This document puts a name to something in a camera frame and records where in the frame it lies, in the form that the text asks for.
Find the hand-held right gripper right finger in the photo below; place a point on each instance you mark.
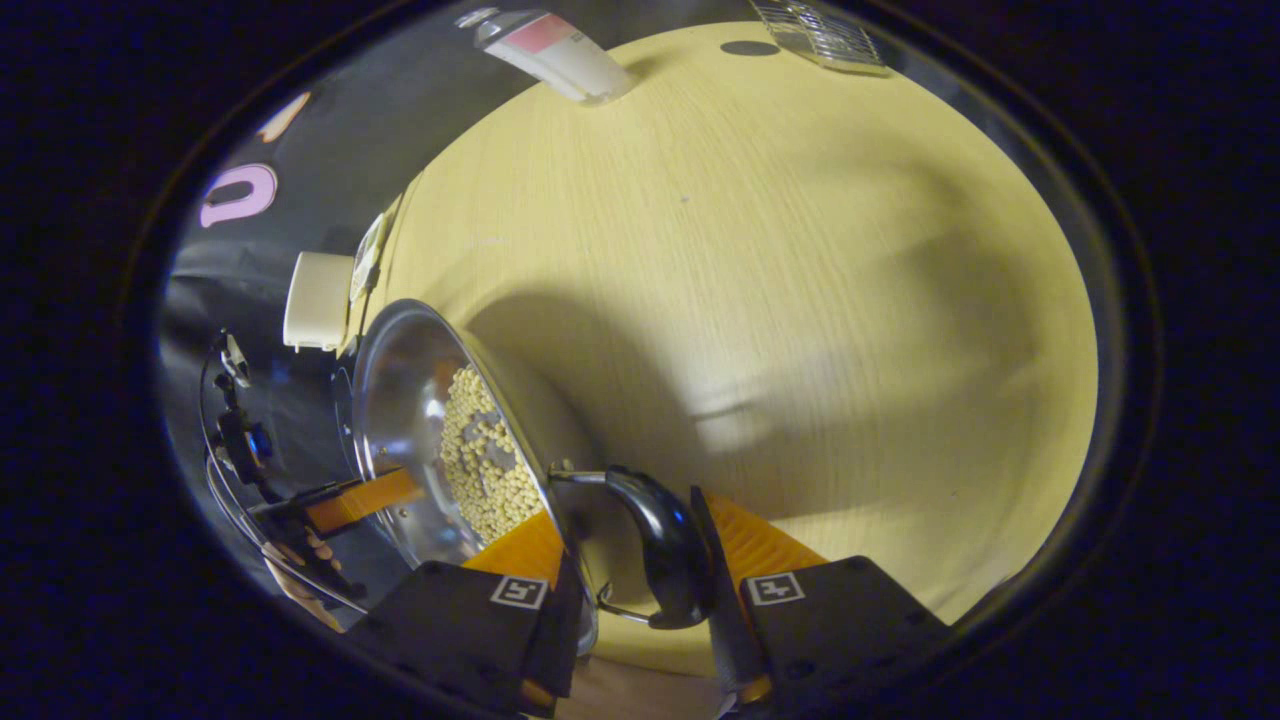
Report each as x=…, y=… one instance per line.
x=735, y=640

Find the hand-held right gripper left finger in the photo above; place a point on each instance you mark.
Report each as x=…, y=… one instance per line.
x=550, y=640

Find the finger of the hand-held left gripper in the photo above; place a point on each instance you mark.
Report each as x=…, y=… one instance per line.
x=370, y=497

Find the black induction cooktop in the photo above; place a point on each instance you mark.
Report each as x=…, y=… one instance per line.
x=342, y=410

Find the pile of yellow soybeans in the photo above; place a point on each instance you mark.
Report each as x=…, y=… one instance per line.
x=490, y=460

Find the white toaster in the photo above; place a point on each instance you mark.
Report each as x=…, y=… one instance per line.
x=318, y=300

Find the white divided bean dish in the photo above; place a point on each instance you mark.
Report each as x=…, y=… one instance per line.
x=370, y=255

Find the small clear plastic bottle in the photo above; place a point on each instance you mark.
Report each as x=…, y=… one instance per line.
x=560, y=55

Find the small black round disc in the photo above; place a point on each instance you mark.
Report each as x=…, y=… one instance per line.
x=750, y=47

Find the ribbed glass cup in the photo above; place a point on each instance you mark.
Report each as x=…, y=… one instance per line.
x=820, y=35

